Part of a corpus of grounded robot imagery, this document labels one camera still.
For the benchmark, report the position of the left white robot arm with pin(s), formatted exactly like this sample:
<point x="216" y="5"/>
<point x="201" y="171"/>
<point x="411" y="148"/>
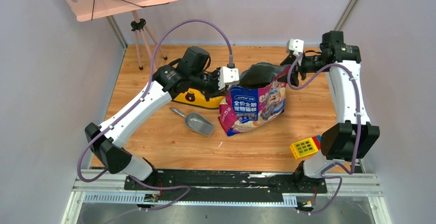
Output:
<point x="107" y="140"/>

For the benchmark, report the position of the silver metal scoop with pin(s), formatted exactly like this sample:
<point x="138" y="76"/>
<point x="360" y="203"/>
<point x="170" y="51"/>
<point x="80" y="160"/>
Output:
<point x="196" y="122"/>

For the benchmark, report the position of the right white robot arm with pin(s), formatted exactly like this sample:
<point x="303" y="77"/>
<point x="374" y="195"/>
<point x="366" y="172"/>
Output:
<point x="353" y="134"/>

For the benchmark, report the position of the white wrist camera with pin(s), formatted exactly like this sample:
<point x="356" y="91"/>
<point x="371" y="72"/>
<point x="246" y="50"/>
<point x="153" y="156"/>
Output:
<point x="228" y="76"/>
<point x="295" y="47"/>

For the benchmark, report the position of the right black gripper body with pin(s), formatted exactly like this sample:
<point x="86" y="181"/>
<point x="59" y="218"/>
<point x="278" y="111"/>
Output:
<point x="309" y="64"/>

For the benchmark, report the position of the yellow double pet bowl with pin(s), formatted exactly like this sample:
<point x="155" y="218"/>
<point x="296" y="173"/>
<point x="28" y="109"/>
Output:
<point x="195" y="98"/>

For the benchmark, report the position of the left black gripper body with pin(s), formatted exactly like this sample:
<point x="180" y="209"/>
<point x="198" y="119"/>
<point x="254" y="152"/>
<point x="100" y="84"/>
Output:
<point x="215" y="88"/>

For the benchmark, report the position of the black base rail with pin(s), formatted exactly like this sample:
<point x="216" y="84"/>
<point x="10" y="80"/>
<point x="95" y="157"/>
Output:
<point x="205" y="179"/>

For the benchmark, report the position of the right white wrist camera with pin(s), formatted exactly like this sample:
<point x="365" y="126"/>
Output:
<point x="295" y="47"/>

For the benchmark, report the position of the cat food bag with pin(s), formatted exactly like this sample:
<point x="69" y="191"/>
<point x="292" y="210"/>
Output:
<point x="259" y="98"/>

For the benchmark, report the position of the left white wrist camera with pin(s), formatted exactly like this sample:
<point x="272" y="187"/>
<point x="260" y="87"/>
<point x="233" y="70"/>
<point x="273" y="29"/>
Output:
<point x="228" y="76"/>

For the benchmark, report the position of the yellow toy block calculator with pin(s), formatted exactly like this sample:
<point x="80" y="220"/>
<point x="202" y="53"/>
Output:
<point x="305" y="147"/>

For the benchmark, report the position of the grey slotted cable duct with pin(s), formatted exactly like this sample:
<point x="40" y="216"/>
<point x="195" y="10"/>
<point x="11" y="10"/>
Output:
<point x="199" y="197"/>

